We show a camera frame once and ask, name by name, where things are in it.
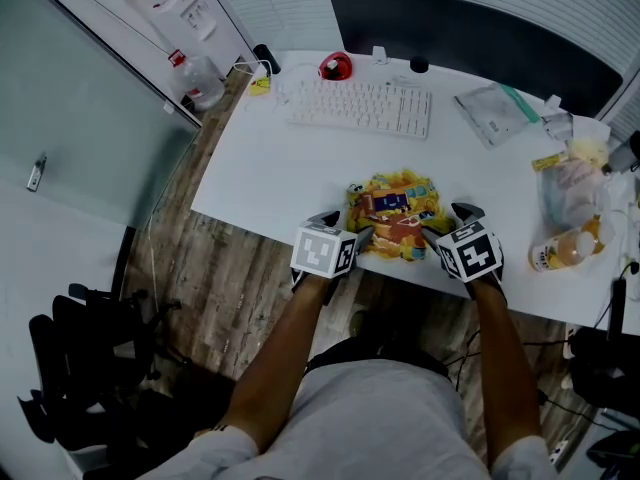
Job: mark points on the dark insulated bottle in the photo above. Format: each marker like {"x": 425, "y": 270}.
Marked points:
{"x": 625, "y": 155}

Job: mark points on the white keyboard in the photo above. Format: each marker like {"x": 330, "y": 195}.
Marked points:
{"x": 360, "y": 105}

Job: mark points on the clear bag with plush toy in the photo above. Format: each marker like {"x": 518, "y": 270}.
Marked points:
{"x": 575, "y": 183}

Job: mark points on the person's light shirt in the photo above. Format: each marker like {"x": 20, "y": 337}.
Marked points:
{"x": 380, "y": 418}

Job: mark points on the person's right forearm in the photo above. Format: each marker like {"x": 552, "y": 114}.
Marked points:
{"x": 505, "y": 368}

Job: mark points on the yellow printed cloth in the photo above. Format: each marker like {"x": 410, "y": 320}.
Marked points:
{"x": 395, "y": 218}

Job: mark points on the black power strip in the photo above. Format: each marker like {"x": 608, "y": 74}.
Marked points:
{"x": 617, "y": 310}

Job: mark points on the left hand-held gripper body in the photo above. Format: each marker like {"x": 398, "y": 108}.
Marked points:
{"x": 322, "y": 250}

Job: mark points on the small white stand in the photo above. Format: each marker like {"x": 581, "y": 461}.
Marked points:
{"x": 380, "y": 55}
{"x": 553, "y": 102}

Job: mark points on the red round object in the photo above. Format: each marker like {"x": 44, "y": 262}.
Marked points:
{"x": 334, "y": 66}

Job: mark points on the black cylinder speaker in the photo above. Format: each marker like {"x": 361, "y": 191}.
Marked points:
{"x": 266, "y": 58}

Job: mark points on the white water dispenser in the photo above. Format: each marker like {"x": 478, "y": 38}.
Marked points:
{"x": 200, "y": 23}

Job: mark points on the frosted glass door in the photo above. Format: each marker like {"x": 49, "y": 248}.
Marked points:
{"x": 75, "y": 118}

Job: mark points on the small black round object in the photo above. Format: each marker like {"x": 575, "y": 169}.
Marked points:
{"x": 419, "y": 64}

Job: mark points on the person's black shorts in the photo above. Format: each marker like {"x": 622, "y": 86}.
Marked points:
{"x": 350, "y": 353}

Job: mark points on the white power strip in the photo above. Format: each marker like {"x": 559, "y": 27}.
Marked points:
{"x": 557, "y": 452}

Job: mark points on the small clear box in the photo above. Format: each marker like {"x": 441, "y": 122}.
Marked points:
{"x": 557, "y": 127}

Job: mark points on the person's shoe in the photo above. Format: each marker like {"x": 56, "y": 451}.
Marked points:
{"x": 357, "y": 323}

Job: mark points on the person's left forearm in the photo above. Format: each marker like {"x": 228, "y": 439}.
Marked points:
{"x": 272, "y": 368}

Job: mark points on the gray plastic zip pouch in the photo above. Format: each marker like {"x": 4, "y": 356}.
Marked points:
{"x": 492, "y": 115}

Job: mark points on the dark bag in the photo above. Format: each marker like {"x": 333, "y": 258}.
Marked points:
{"x": 617, "y": 455}

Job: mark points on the orange juice bottle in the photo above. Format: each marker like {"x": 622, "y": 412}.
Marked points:
{"x": 592, "y": 233}
{"x": 550, "y": 255}

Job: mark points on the yellow note card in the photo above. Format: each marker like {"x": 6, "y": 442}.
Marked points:
{"x": 260, "y": 85}

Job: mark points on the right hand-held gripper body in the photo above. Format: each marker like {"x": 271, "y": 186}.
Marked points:
{"x": 472, "y": 255}

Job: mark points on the clear water jug red cap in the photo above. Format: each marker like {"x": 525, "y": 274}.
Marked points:
{"x": 200, "y": 85}

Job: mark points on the black monitor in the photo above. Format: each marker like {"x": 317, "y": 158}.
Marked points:
{"x": 475, "y": 43}

